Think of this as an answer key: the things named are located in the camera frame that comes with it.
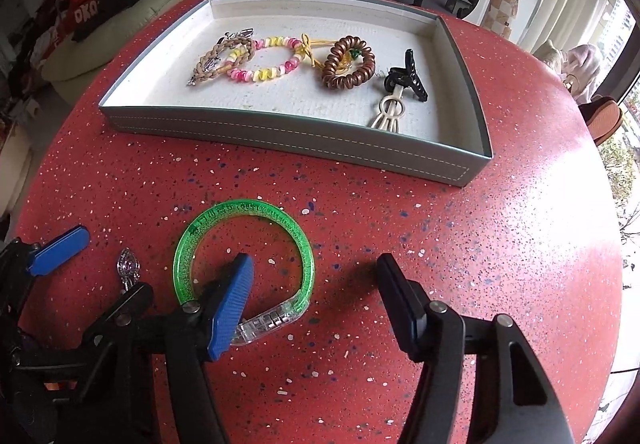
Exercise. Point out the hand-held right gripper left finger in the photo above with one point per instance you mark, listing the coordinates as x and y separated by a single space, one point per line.
230 309

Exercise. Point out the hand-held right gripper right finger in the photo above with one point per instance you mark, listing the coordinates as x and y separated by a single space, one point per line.
400 309

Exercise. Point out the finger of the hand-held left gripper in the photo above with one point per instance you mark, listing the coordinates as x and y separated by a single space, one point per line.
132 299
57 251

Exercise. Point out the silver rhinestone brooch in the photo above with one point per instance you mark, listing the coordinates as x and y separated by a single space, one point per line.
127 266

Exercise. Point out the green translucent bangle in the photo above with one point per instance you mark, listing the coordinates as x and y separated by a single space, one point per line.
300 244

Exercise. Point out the cream hair clip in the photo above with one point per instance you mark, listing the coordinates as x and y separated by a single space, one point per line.
385 116

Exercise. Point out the grey jewelry tray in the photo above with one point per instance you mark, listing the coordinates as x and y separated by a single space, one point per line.
300 104

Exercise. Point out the silver hair pin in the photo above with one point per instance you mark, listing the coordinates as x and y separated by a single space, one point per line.
194 79

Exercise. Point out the black claw hair clip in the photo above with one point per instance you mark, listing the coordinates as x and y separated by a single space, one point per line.
410 79

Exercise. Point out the small silver earring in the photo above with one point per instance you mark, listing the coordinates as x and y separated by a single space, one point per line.
242 33

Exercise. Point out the brown chair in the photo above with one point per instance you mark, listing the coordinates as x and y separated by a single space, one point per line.
602 119

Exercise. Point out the pink fluffy garment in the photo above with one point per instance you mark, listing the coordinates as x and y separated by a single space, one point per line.
580 69

